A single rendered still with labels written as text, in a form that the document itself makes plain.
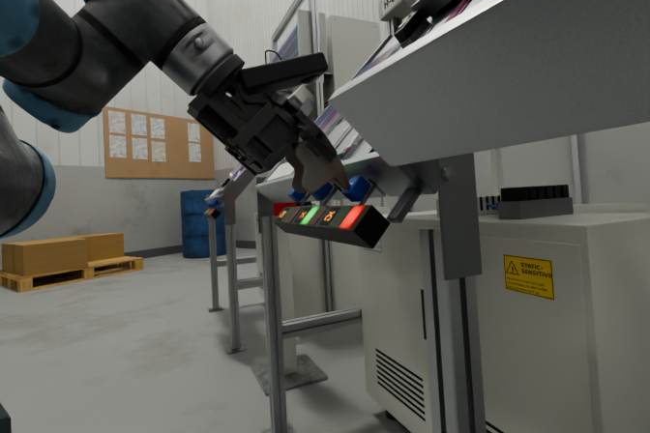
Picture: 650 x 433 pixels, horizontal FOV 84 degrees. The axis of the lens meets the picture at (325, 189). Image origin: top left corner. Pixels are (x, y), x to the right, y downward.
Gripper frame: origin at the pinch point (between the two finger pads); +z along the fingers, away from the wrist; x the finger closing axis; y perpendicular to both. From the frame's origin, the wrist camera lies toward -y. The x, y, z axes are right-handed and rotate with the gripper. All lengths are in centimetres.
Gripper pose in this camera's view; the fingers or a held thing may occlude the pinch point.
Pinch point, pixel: (343, 177)
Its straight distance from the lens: 48.1
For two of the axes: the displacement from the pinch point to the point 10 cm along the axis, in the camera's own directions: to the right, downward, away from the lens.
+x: 4.0, -0.5, -9.1
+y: -5.9, 7.5, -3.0
